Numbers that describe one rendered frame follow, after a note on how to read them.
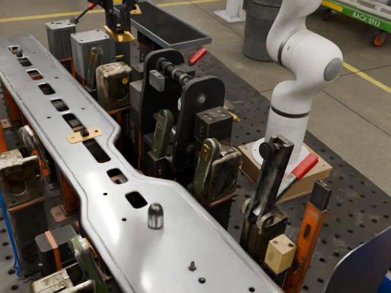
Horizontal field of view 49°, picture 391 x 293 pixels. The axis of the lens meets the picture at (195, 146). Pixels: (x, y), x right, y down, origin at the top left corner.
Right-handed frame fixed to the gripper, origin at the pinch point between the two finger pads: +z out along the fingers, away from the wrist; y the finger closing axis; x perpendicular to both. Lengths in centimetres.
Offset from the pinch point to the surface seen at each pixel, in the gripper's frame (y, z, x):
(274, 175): -12.0, 13.7, 39.2
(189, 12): -208, 139, -344
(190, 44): -25.3, 15.1, -15.1
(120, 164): 3.6, 30.2, 7.2
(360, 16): -335, 113, -213
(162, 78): -9.8, 14.7, -0.1
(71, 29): -6, 27, -64
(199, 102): -14.4, 16.8, 9.6
